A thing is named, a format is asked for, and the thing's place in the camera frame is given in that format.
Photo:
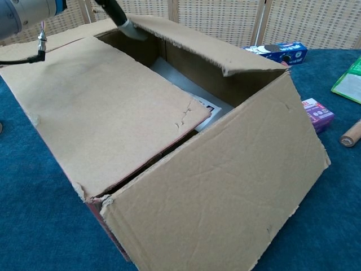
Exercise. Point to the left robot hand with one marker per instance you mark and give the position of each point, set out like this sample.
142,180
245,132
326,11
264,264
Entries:
124,22

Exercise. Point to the red cardboard shipping box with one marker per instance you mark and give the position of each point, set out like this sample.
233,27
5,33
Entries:
197,197

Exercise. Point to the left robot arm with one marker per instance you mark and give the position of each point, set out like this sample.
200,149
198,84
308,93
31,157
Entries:
25,14

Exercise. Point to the blue sandwich cookie box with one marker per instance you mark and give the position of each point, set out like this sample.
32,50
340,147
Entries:
293,55

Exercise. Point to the small purple box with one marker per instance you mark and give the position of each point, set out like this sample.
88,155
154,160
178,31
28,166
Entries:
321,115

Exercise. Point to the white flat package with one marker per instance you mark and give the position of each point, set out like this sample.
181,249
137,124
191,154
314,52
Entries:
180,82

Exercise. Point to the woven bamboo folding screen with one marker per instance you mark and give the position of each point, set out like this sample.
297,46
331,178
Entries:
225,19

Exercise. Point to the blue table cloth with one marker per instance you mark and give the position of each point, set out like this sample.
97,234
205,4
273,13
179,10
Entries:
42,226

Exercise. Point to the green paper carton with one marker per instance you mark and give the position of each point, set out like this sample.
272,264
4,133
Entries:
349,82

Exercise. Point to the brown wooden stick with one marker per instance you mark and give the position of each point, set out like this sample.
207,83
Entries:
351,137

